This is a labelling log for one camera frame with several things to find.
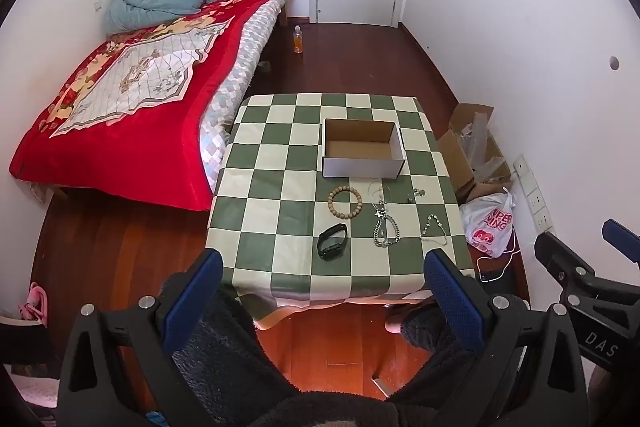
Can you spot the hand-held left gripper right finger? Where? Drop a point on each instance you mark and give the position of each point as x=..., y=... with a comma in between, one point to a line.
x=452, y=302

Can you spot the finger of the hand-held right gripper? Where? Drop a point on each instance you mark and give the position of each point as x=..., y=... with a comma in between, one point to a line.
x=620, y=237
x=560, y=257

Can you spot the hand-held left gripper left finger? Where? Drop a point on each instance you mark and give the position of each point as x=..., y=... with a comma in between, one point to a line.
x=192, y=302

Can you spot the small silver earrings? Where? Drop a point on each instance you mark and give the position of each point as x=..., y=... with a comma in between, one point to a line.
x=417, y=193

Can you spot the black smart band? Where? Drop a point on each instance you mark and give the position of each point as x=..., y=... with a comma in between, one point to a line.
x=328, y=252

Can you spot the white cardboard box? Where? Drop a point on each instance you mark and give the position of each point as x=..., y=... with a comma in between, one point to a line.
x=362, y=169

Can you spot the person's bare foot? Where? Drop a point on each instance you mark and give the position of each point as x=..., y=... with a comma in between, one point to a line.
x=395, y=324

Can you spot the white plastic bag red print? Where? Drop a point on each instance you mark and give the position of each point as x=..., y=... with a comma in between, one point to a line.
x=487, y=222

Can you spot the clear plastic packaging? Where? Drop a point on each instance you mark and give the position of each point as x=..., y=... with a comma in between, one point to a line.
x=480, y=142

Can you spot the brown cardboard box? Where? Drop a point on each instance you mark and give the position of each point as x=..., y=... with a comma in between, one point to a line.
x=457, y=157

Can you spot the green checkered tablecloth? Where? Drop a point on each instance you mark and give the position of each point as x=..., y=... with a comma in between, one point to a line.
x=280, y=187

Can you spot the pink slippers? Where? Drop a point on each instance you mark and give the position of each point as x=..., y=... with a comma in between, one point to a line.
x=35, y=302

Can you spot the red floral blanket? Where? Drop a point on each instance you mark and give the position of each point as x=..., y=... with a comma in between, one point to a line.
x=125, y=157

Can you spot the pale checkered bedsheet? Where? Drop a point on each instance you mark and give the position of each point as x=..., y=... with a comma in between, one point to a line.
x=240, y=72

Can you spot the small grey object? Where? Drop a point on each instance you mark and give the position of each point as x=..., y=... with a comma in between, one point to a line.
x=263, y=66

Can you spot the orange liquid bottle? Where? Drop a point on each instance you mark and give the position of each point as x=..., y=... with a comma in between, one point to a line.
x=298, y=42

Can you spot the wall power sockets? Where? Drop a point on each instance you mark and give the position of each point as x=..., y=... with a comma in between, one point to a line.
x=532, y=192

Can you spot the round wall hole cover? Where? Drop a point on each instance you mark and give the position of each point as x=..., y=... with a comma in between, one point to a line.
x=614, y=63

